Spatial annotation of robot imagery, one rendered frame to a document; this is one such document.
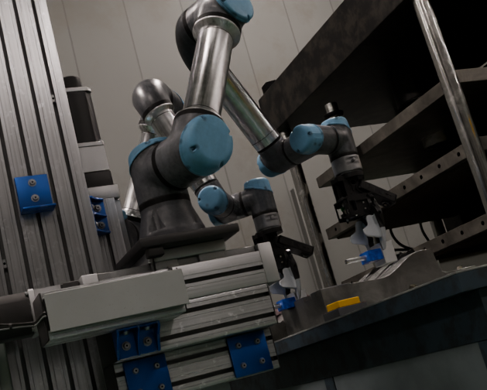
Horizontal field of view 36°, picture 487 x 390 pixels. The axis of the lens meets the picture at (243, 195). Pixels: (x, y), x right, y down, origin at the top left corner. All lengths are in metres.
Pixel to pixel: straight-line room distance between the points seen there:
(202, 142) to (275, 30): 3.98
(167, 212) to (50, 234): 0.29
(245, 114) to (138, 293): 0.69
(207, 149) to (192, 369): 0.46
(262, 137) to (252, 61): 3.34
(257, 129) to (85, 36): 3.13
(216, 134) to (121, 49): 3.45
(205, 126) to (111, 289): 0.40
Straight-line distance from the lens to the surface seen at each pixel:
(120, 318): 1.44
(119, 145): 4.70
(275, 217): 2.14
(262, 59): 5.33
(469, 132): 2.56
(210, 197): 2.03
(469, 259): 2.94
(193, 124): 1.56
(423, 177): 2.86
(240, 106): 1.95
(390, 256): 1.94
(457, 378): 1.55
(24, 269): 1.72
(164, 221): 1.62
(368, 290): 2.03
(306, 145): 1.87
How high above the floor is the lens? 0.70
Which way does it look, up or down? 14 degrees up
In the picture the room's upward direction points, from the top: 15 degrees counter-clockwise
